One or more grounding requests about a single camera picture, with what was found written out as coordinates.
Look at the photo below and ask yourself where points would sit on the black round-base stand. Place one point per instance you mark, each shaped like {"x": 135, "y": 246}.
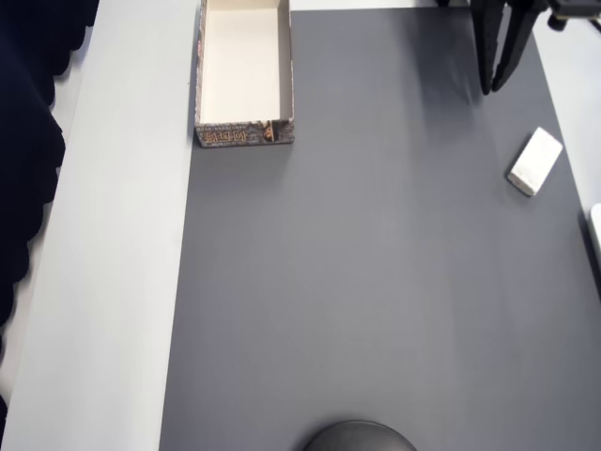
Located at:
{"x": 359, "y": 437}

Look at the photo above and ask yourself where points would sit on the white eraser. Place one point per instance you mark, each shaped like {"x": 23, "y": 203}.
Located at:
{"x": 535, "y": 162}

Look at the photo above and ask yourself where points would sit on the grey table mat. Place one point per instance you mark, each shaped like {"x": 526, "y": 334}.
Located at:
{"x": 357, "y": 263}

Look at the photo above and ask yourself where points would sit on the patterned cardboard box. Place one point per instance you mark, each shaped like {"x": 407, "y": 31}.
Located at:
{"x": 244, "y": 61}

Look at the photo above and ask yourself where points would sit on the dark blue curtain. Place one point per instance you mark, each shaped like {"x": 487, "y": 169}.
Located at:
{"x": 23, "y": 141}

